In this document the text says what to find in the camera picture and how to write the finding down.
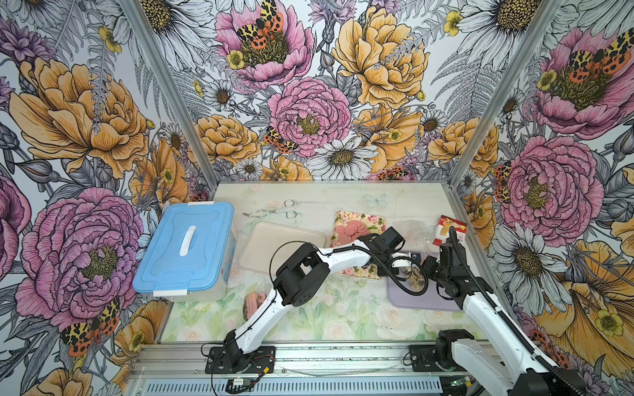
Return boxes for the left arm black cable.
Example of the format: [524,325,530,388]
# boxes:
[336,244,430,298]

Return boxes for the bag of pink wafers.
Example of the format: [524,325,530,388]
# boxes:
[243,292,267,321]

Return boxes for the aluminium front rail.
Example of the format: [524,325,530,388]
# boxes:
[130,340,436,380]

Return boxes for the metal scissors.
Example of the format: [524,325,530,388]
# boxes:
[243,199,297,219]

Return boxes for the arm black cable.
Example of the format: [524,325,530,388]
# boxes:
[336,244,430,298]
[447,226,590,396]

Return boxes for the lavender plastic tray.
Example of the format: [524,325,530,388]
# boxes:
[386,260,459,311]

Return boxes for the bag of mixed snacks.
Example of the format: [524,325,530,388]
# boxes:
[400,264,427,292]

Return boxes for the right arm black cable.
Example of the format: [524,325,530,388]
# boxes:
[447,226,590,396]

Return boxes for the blue lidded storage box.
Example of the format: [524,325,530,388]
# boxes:
[133,201,236,302]

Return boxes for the beige plastic tray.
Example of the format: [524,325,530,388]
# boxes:
[237,222,326,275]

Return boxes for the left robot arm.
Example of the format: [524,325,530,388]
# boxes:
[220,227,429,373]

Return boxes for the red white small box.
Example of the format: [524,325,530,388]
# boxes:
[433,215,467,246]

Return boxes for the yellow floral tray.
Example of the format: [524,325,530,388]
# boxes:
[330,211,387,280]

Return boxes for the pile of pink cookies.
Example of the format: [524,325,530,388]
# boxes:
[331,220,370,247]

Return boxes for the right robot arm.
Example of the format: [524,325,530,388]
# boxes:
[423,237,586,395]

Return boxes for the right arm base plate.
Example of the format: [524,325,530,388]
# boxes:
[408,345,444,373]

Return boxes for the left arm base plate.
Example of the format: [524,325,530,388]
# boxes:
[205,346,277,375]

